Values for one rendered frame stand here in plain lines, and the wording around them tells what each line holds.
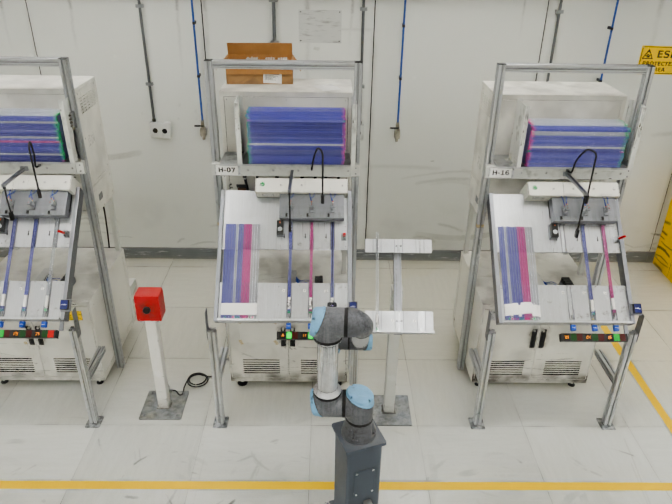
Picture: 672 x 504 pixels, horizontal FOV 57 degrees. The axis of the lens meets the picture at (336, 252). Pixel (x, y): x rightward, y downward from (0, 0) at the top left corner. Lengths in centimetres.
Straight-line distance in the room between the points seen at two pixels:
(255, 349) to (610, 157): 221
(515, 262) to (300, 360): 135
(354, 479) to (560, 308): 138
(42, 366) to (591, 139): 333
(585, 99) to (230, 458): 266
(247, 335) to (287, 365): 31
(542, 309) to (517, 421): 76
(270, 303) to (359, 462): 93
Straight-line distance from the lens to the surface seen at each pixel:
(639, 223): 565
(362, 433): 271
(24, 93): 369
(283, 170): 329
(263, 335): 360
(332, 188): 327
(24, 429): 395
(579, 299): 344
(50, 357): 402
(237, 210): 334
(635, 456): 383
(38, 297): 350
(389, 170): 489
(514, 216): 346
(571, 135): 342
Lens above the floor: 250
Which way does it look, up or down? 28 degrees down
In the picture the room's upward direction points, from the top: 1 degrees clockwise
